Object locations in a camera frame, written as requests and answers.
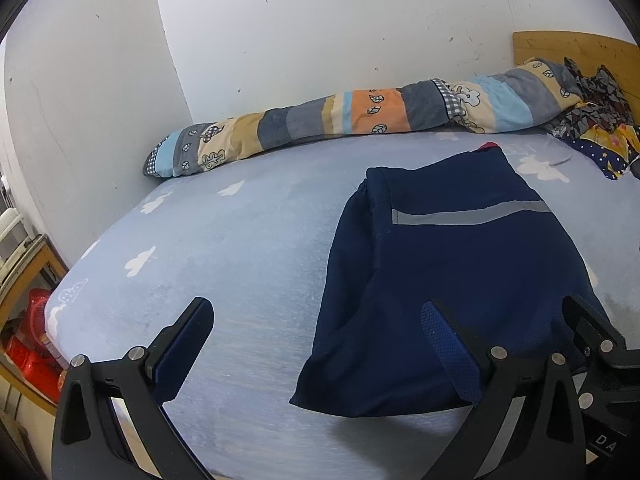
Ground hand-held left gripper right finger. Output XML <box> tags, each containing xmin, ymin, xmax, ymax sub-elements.
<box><xmin>420</xmin><ymin>300</ymin><xmax>586</xmax><ymax>480</ymax></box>

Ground wooden headboard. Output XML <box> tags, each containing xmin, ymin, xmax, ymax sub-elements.
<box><xmin>512</xmin><ymin>31</ymin><xmax>640</xmax><ymax>126</ymax></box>

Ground rolled patchwork quilt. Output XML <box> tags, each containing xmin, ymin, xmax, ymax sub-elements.
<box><xmin>143</xmin><ymin>57</ymin><xmax>583</xmax><ymax>178</ymax></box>

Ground red plastic containers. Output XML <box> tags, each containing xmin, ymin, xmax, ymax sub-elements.
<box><xmin>5</xmin><ymin>287</ymin><xmax>66</xmax><ymax>401</ymax></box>

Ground light blue cloud bed sheet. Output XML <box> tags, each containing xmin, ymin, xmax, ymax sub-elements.
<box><xmin>44</xmin><ymin>127</ymin><xmax>640</xmax><ymax>480</ymax></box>

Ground wooden shelf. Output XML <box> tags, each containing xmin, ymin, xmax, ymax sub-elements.
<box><xmin>0</xmin><ymin>232</ymin><xmax>68</xmax><ymax>416</ymax></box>

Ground white appliance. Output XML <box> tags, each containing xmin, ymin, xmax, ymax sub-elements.
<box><xmin>0</xmin><ymin>175</ymin><xmax>28</xmax><ymax>266</ymax></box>

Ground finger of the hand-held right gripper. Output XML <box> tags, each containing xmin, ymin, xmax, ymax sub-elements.
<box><xmin>562</xmin><ymin>294</ymin><xmax>628</xmax><ymax>368</ymax></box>

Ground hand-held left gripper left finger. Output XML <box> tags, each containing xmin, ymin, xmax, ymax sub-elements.
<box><xmin>52</xmin><ymin>297</ymin><xmax>216</xmax><ymax>480</ymax></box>

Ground yellow blue starry cloth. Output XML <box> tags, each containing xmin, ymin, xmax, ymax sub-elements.
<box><xmin>570</xmin><ymin>122</ymin><xmax>640</xmax><ymax>181</ymax></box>

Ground navy work jacket red collar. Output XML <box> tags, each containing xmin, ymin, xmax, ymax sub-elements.
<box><xmin>289</xmin><ymin>142</ymin><xmax>613</xmax><ymax>418</ymax></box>

